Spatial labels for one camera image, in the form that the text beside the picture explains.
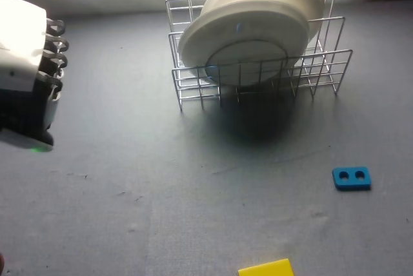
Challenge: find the blue block with two holes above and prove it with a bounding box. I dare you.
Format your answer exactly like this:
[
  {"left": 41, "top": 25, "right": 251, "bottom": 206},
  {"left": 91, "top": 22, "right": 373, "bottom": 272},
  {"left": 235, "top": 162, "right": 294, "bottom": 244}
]
[{"left": 332, "top": 166, "right": 372, "bottom": 192}]

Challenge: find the yellow rectangular block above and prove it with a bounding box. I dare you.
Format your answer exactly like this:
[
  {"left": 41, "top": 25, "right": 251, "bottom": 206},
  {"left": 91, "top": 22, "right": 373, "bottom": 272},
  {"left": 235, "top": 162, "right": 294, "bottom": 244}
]
[{"left": 237, "top": 258, "right": 295, "bottom": 276}]

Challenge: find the silver wire dish rack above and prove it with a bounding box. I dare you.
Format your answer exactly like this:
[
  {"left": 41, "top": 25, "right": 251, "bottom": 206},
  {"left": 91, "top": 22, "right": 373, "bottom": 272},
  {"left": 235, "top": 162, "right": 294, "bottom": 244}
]
[{"left": 162, "top": 0, "right": 354, "bottom": 112}]

